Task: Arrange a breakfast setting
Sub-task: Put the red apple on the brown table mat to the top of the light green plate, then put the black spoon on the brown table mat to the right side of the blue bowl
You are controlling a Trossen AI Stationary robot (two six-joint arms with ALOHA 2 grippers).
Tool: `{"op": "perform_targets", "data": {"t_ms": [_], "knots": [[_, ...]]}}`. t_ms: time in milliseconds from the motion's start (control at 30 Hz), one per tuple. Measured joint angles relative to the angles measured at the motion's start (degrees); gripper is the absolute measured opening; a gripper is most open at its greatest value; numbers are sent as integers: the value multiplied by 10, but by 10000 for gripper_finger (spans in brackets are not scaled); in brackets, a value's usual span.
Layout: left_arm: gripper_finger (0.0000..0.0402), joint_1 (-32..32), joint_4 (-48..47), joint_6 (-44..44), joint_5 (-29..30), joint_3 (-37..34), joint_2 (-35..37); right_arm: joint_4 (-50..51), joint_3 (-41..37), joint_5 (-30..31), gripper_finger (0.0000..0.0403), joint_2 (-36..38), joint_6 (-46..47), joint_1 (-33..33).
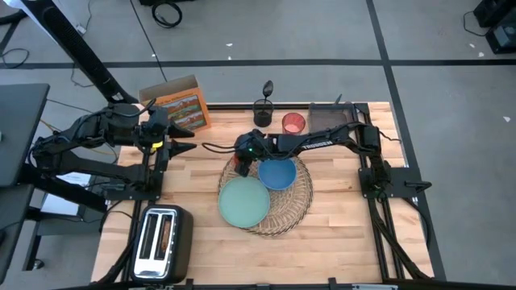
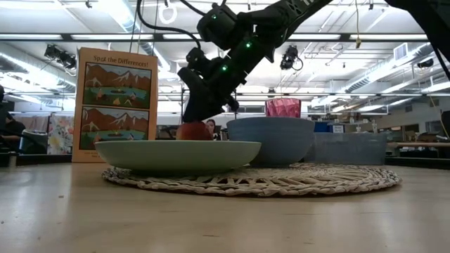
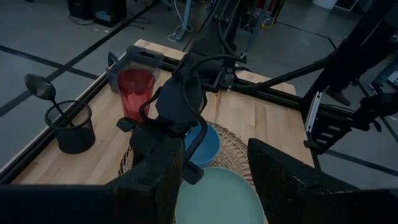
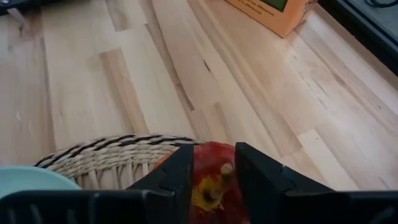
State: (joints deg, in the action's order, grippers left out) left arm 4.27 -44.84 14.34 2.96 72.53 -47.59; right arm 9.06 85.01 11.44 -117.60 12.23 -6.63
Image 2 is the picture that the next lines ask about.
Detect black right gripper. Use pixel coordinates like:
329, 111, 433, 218
177, 58, 248, 123

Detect red apple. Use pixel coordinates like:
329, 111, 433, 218
175, 121, 214, 141

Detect pale green plate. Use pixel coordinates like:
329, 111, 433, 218
94, 140, 262, 174

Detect blue ceramic bowl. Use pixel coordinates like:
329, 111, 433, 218
226, 116, 316, 167

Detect orange cereal box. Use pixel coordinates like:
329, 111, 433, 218
71, 46, 160, 164

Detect person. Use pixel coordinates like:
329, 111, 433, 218
205, 118, 221, 141
0, 84, 26, 153

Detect round woven placemat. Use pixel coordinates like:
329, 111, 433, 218
101, 162, 403, 197

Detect grey plastic bin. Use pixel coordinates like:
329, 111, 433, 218
304, 132, 388, 167

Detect floral cloth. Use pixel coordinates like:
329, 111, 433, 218
47, 114, 75, 155

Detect grey trash bin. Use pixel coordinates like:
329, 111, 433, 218
20, 129, 49, 155

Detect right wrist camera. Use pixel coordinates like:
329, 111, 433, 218
185, 47, 212, 71

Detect hanging black camera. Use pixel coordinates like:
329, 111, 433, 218
279, 44, 304, 71

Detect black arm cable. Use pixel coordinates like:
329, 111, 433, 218
136, 0, 203, 50

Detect hanging yellow cable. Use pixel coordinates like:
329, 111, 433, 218
354, 0, 363, 49

